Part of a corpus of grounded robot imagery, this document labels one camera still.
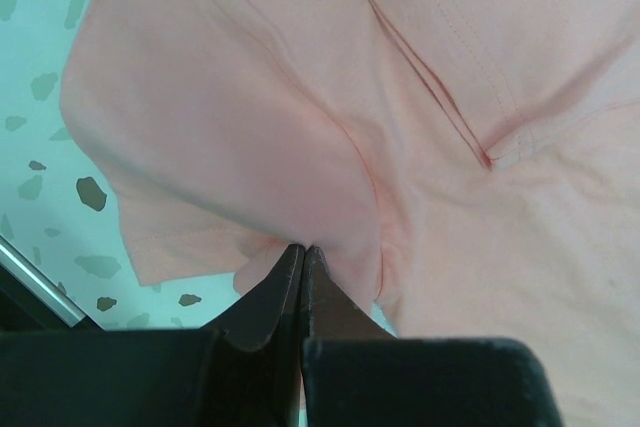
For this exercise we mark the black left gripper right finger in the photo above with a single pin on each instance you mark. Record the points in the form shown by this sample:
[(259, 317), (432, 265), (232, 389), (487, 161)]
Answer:
[(357, 374)]

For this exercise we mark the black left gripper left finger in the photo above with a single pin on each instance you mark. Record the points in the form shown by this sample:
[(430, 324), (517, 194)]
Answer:
[(240, 369)]

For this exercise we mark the salmon pink t shirt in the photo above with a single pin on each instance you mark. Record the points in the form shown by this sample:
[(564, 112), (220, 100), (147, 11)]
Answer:
[(470, 166)]

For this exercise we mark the aluminium front rail frame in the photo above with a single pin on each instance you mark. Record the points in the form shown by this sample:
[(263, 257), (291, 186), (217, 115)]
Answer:
[(31, 302)]

